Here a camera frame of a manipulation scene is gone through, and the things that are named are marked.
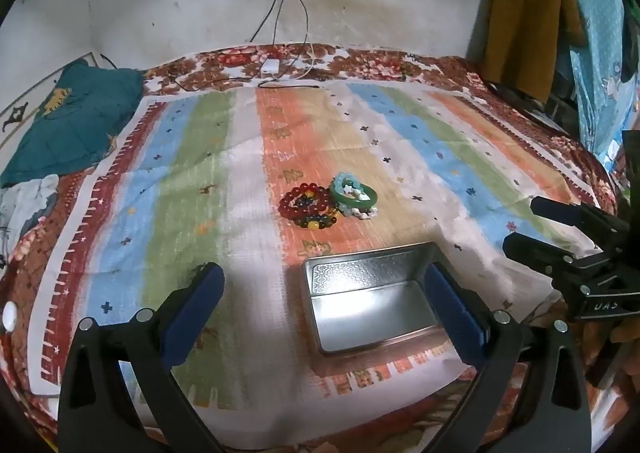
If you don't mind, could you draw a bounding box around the white star bead bracelet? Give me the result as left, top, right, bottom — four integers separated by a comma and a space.
340, 187, 377, 220

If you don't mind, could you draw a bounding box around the white cable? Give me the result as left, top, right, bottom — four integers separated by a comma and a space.
291, 0, 316, 76

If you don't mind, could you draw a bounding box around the teal pillow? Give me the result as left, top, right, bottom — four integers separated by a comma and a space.
0, 58, 146, 189

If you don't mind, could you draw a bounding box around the red bead bracelet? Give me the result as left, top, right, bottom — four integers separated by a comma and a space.
279, 186, 331, 225

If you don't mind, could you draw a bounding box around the dark and yellow bead bracelet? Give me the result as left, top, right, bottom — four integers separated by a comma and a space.
292, 193, 346, 232

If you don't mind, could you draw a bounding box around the grey white cloth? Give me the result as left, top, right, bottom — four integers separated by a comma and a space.
0, 174, 62, 264

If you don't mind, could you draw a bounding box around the green jade bangle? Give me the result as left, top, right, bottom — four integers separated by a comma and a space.
329, 182, 379, 210

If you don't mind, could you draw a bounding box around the mustard yellow hanging cloth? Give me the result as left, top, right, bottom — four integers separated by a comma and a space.
482, 0, 587, 105

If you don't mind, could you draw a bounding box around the light blue bead bracelet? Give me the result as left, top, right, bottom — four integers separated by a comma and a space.
332, 172, 364, 194

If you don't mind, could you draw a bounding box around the black cable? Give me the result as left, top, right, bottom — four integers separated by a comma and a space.
272, 0, 292, 46
249, 0, 282, 43

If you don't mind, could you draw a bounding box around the blue printed hanging cloth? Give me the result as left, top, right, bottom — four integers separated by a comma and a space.
550, 0, 640, 171

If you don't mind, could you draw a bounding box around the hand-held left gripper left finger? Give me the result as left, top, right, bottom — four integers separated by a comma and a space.
57, 262, 228, 453

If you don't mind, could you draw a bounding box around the silver metal tin box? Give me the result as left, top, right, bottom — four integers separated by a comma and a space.
302, 241, 463, 356

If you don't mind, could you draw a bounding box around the striped printed blanket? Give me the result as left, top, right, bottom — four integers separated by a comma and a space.
30, 78, 611, 414

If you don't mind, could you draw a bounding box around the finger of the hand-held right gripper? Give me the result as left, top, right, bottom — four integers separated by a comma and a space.
530, 196, 628, 241
502, 232, 601, 284

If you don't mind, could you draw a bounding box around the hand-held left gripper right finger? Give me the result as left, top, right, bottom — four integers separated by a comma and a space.
425, 262, 593, 453

